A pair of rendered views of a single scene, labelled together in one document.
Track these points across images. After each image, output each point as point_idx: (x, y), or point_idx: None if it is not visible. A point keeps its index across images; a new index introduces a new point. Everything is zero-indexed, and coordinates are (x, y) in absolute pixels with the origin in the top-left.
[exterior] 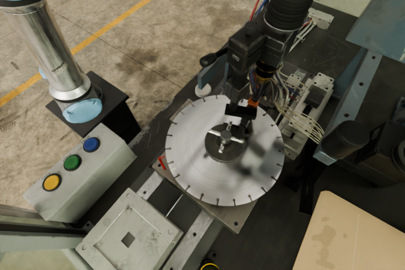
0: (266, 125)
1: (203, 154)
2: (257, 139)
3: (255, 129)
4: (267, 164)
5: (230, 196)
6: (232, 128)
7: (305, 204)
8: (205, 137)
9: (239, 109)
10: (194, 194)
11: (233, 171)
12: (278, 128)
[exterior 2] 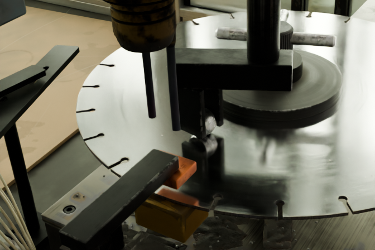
0: (121, 133)
1: (332, 62)
2: (164, 100)
3: (164, 121)
4: (142, 62)
5: (241, 20)
6: (253, 102)
7: (59, 54)
8: (341, 77)
9: (236, 54)
10: (327, 15)
11: (238, 46)
12: (80, 130)
